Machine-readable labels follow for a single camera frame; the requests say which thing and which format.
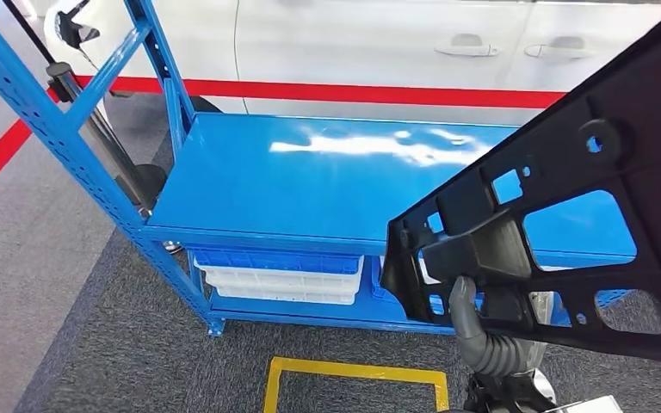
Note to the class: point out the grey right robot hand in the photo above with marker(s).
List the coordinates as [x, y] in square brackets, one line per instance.
[464, 308]

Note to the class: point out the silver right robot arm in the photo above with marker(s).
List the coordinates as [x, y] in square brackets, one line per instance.
[496, 356]

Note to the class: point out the blue metal shelf rack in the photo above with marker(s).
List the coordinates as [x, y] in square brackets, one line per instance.
[307, 188]

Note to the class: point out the yellow floor tape square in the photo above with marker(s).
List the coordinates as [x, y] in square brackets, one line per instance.
[353, 370]

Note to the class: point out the white car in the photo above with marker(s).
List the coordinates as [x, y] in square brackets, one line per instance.
[336, 40]

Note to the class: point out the black round stanchion base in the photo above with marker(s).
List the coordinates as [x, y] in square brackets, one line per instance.
[154, 182]

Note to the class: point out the chrome stanchion post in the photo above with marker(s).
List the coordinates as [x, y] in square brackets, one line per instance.
[122, 168]

